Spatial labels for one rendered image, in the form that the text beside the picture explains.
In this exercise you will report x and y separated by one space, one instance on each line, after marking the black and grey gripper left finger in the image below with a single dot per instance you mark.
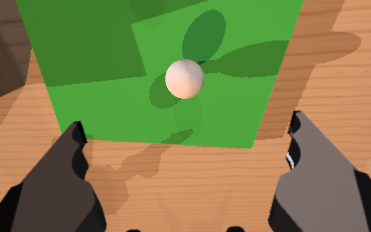
54 196

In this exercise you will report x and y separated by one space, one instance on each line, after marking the green mat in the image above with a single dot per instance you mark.
104 63

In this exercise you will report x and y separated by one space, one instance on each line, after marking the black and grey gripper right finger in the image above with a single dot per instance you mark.
323 191

